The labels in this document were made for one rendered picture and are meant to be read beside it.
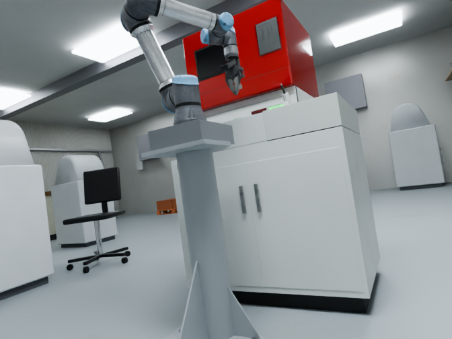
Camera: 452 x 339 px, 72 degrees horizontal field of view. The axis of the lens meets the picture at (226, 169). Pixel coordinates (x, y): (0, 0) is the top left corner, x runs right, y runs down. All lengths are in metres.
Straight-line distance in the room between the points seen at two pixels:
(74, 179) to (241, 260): 3.92
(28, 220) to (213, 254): 2.08
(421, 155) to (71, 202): 6.21
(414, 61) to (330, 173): 6.84
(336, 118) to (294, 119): 0.18
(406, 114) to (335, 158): 5.71
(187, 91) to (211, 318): 0.94
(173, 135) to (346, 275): 0.95
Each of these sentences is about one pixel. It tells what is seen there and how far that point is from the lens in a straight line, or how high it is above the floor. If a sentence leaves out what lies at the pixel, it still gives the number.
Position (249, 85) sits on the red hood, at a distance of 2.26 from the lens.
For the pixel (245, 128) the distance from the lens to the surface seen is 1.58.
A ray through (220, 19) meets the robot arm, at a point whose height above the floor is 1.40.
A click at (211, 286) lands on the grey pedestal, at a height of 0.23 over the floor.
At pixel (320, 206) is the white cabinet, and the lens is 1.46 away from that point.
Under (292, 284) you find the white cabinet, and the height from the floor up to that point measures 0.13.
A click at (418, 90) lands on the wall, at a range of 8.02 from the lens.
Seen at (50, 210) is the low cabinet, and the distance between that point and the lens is 7.28.
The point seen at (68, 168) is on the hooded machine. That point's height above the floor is 1.21.
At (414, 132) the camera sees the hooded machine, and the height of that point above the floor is 1.08.
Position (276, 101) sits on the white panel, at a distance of 2.21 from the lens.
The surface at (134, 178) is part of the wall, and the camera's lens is 11.29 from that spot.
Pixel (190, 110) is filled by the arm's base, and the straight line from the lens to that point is 1.36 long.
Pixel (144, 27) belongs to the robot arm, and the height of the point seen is 1.39.
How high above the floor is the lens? 0.65
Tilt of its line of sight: 2 degrees up
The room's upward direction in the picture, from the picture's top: 8 degrees counter-clockwise
